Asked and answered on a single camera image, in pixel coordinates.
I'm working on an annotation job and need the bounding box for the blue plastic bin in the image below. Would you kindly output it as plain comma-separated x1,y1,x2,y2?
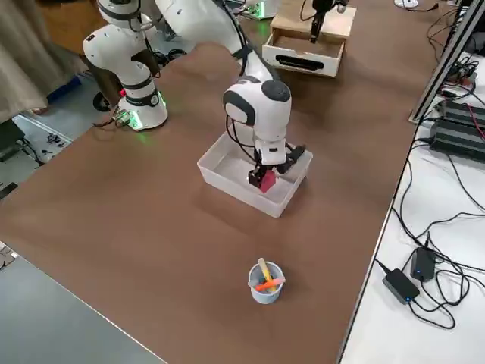
45,74,83,103

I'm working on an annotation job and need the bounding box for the person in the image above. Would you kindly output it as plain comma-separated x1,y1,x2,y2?
0,0,95,124

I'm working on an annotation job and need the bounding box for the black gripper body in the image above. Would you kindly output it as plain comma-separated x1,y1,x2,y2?
254,148,293,174
311,0,342,18

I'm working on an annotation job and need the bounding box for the wooden drawer with black handle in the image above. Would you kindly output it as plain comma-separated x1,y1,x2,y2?
261,28,347,80

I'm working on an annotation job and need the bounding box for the plain wooden stick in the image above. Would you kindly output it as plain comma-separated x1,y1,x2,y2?
257,257,272,284

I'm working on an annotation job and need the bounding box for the black power adapter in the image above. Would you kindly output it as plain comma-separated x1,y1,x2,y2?
409,246,437,282

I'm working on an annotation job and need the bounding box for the orange stick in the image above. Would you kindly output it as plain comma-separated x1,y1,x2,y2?
255,279,284,292

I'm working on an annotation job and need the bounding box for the clear plastic cup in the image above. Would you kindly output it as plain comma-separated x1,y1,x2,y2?
248,261,285,305

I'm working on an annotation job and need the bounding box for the aluminium frame post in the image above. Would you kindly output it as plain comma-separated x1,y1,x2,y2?
408,0,485,124

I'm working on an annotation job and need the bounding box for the black power supply unit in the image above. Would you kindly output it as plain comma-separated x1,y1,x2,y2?
429,116,485,165
439,99,485,128

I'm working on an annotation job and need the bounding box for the dark grey power adapter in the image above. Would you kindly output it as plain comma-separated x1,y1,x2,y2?
381,268,421,306

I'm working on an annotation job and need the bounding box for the clear plastic box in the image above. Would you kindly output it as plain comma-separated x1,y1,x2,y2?
196,132,314,219

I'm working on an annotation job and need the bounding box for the red bag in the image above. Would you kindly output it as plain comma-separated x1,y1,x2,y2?
260,171,278,193

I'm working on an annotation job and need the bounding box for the wooden drawer cabinet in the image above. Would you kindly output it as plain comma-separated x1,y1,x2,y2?
271,5,358,39

